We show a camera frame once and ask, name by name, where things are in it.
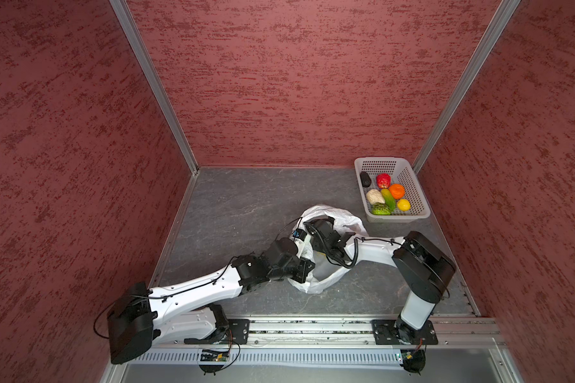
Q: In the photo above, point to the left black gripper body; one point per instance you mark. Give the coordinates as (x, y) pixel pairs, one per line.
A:
(294, 270)

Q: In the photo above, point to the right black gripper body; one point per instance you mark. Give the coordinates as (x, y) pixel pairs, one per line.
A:
(321, 246)

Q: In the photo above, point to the white plastic bag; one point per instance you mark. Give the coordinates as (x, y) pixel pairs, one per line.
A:
(324, 274)

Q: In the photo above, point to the pale peach fruit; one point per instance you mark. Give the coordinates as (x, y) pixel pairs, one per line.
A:
(374, 197)

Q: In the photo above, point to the dark avocado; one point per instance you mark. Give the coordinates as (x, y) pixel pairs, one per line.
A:
(365, 179)

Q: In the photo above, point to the red apple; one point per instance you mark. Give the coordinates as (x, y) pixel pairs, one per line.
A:
(383, 181)

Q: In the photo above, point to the yellow lemon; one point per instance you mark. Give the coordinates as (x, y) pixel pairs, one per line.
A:
(403, 205)

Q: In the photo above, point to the orange fruit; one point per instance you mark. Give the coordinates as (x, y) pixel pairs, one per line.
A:
(397, 191)

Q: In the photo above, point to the white perforated plastic basket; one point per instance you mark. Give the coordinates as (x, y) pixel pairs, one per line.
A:
(401, 173)

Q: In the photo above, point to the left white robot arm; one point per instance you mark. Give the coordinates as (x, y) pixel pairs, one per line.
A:
(144, 316)

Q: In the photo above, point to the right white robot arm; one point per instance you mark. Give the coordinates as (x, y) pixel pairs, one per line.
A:
(426, 270)

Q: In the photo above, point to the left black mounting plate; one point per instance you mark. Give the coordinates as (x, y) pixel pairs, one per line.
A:
(226, 332)

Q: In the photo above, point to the black mounting plate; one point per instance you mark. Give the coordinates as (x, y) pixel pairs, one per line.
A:
(226, 332)
(395, 332)

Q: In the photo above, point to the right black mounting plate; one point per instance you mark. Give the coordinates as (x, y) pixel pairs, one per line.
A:
(395, 332)

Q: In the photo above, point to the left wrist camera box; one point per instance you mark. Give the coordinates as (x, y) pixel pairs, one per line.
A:
(292, 230)

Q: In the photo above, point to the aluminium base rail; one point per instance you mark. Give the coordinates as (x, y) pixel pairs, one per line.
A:
(333, 332)

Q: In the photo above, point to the perforated metal cable tray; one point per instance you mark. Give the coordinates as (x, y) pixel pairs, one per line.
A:
(384, 359)

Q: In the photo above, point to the right aluminium corner post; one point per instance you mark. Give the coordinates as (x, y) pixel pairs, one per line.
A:
(489, 39)

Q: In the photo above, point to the aluminium corner post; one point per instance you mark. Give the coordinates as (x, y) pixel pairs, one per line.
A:
(489, 39)
(135, 40)

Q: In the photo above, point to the left aluminium corner post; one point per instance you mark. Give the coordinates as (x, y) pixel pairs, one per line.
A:
(135, 40)

